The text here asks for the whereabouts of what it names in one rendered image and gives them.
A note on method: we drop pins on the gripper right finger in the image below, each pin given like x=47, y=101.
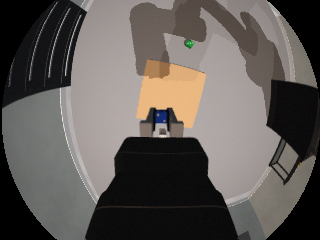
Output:
x=175, y=127

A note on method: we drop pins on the green die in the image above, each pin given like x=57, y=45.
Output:
x=189, y=44

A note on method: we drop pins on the blue die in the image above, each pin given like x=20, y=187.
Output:
x=161, y=116

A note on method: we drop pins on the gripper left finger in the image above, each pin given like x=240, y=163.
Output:
x=148, y=126

